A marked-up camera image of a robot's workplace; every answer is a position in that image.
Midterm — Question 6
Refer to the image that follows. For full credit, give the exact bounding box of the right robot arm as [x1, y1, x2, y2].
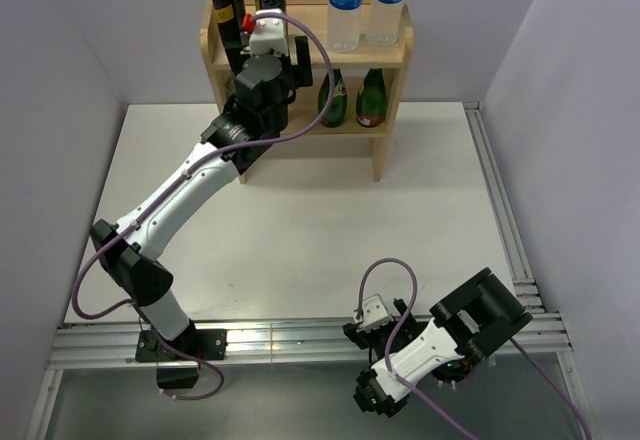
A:
[343, 268, 532, 417]

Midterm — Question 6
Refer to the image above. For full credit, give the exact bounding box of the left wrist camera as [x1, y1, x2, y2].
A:
[242, 9, 289, 56]

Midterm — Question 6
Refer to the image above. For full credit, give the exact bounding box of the wooden two-tier shelf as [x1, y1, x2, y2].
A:
[200, 0, 414, 181]

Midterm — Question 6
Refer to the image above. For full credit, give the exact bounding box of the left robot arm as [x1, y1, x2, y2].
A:
[90, 33, 313, 359]

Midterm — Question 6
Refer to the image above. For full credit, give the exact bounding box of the green glass bottle yellow label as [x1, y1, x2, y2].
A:
[356, 69, 387, 128]

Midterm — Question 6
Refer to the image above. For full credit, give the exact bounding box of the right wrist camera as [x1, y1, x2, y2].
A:
[353, 294, 394, 332]

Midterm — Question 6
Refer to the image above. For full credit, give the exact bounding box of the aluminium rail frame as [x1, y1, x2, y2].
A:
[26, 102, 601, 439]

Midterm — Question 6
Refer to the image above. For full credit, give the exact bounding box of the blue label water bottle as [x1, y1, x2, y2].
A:
[365, 0, 416, 45]
[327, 0, 363, 53]

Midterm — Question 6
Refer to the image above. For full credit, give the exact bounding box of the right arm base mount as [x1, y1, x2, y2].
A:
[431, 359, 479, 390]

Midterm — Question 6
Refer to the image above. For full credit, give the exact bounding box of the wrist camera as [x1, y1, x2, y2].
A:
[242, 9, 289, 56]
[353, 294, 394, 332]

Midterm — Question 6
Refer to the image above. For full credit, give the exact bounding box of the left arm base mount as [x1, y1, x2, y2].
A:
[134, 329, 227, 396]

